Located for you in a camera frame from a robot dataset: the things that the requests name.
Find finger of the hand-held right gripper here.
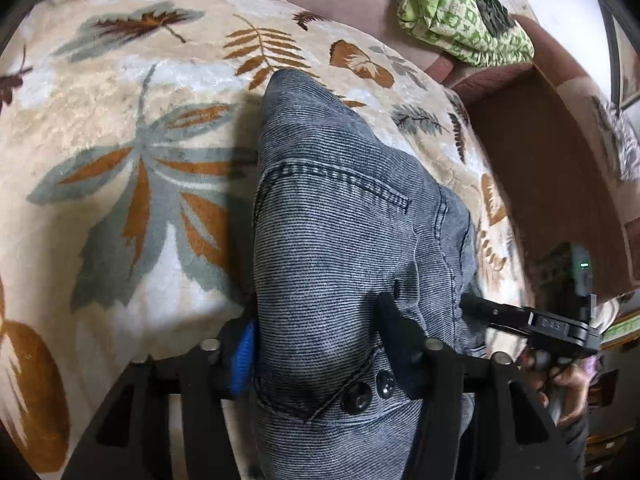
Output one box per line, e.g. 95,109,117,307
460,294,535,335

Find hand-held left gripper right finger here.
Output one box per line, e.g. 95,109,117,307
375,292,584,480

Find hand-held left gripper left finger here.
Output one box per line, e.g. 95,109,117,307
60,316,261,480

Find grey-blue denim pants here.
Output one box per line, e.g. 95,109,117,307
250,69,489,480

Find person's right hand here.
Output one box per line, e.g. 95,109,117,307
520,346,592,427

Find grey patterned cloth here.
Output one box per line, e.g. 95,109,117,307
592,94,640,182

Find beige leaf-print blanket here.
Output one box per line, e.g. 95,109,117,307
0,0,536,476

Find green patterned cloth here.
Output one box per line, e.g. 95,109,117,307
396,0,535,67

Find pink quilted mattress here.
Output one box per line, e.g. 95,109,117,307
160,0,543,98

